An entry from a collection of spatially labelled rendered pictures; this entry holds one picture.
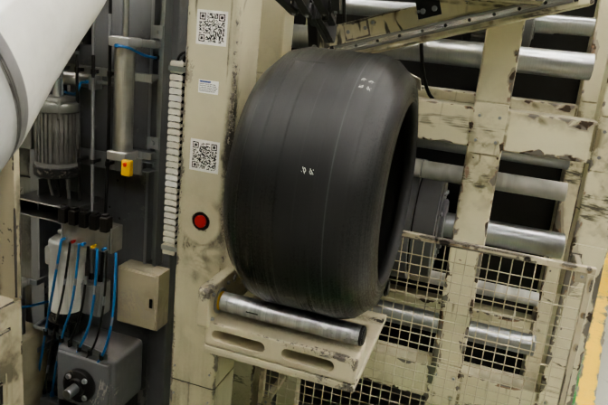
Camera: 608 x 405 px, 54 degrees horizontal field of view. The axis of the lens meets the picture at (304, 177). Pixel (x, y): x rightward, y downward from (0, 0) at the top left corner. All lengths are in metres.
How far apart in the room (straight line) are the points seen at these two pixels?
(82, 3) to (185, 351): 1.36
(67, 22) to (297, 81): 0.93
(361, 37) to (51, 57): 1.43
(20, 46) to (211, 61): 1.14
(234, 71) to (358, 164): 0.41
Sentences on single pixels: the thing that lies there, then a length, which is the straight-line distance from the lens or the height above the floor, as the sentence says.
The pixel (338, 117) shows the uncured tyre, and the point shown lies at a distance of 1.11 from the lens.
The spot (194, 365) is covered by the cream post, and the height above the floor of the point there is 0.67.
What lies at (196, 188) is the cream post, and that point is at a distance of 1.43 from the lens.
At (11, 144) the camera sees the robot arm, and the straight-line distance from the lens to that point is 0.24.
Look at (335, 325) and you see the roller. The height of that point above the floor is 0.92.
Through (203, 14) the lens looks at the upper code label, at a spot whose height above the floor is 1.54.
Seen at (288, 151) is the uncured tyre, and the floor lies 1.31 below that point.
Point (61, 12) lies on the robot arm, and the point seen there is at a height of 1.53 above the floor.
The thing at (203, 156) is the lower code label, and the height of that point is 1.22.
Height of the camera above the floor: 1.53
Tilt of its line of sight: 14 degrees down
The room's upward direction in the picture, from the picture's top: 6 degrees clockwise
